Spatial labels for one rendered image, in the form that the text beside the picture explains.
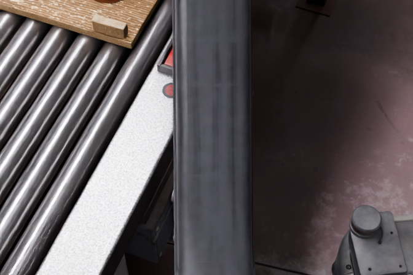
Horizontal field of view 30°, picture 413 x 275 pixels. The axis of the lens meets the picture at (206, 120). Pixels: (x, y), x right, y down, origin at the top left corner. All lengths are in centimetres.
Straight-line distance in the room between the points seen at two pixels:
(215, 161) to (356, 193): 170
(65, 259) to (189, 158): 59
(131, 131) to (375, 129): 127
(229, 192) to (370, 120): 185
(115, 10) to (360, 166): 114
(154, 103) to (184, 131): 69
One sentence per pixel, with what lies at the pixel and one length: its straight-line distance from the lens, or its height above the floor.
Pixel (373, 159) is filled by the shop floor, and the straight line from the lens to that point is 229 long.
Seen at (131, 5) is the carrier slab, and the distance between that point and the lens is 133.
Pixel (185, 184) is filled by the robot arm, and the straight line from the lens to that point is 53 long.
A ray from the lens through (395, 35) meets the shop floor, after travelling 260.
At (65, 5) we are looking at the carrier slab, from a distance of 135.
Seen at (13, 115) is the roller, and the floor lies 91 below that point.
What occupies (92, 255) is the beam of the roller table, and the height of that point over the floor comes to 92.
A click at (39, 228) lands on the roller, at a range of 112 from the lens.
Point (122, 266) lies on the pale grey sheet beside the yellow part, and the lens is 120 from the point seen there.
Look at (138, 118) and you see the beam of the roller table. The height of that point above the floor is 91.
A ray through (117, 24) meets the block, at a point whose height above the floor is 96.
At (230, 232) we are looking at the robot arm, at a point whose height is 141.
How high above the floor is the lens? 189
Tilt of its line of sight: 55 degrees down
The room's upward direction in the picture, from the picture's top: 1 degrees counter-clockwise
